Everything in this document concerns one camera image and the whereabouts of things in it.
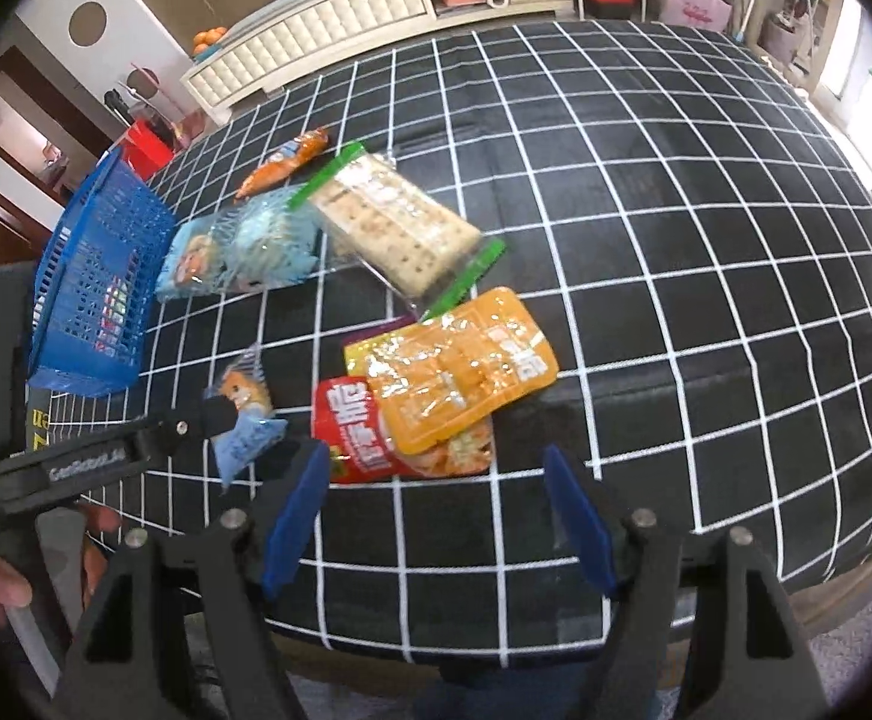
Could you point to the small blue orange snack packet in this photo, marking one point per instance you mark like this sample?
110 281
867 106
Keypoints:
244 450

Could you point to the red black box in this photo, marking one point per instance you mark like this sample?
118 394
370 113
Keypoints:
610 1

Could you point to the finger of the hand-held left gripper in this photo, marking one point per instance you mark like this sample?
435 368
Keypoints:
181 427

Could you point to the cream tufted TV cabinet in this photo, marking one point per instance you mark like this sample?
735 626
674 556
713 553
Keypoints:
316 30

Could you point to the black white checked cloth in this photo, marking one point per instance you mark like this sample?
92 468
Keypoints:
631 240

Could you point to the pink shopping bag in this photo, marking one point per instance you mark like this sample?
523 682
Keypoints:
698 7

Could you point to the red snack packet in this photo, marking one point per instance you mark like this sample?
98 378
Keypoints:
349 427

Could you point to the light blue snack bag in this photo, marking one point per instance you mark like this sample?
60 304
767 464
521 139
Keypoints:
241 247

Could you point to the brown round wall disc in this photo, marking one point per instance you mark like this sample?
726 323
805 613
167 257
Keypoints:
87 22

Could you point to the cracker packet with green ends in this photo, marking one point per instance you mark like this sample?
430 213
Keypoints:
391 225

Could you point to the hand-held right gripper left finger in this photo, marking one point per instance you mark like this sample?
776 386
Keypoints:
297 521

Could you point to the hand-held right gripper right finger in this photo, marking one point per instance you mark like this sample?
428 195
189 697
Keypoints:
578 521

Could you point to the purple yellow snack packet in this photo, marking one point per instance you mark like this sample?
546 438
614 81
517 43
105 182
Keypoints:
383 330

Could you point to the brown wooden door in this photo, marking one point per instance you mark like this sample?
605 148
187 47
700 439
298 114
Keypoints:
0 187

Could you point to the pile of oranges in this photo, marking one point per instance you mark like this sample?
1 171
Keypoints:
211 39

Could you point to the blue plastic basket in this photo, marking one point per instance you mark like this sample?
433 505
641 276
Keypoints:
83 240

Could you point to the orange snack bar packet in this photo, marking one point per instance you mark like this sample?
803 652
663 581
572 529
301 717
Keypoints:
286 161

